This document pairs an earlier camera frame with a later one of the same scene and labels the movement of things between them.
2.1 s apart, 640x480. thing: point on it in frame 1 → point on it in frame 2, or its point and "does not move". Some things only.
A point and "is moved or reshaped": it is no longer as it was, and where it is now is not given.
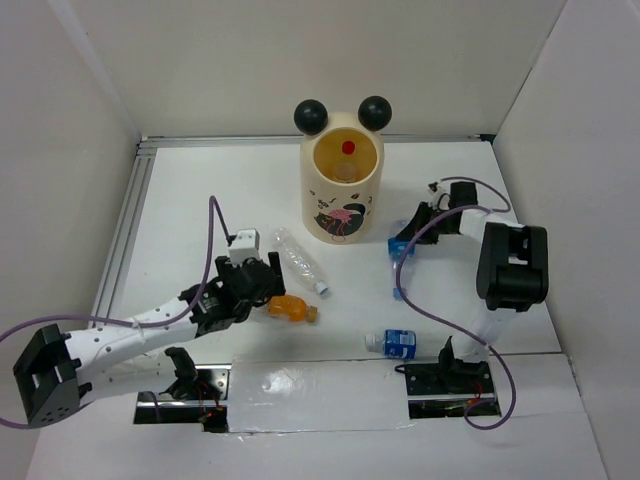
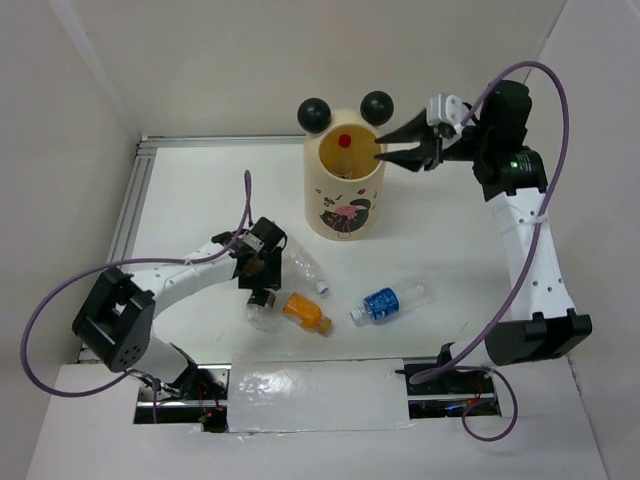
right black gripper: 420,220 → 417,129
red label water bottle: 346,166 is moved or reshaped
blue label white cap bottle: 393,343 → 385,302
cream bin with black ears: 342,167 does not move
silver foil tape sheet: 316,395 does not move
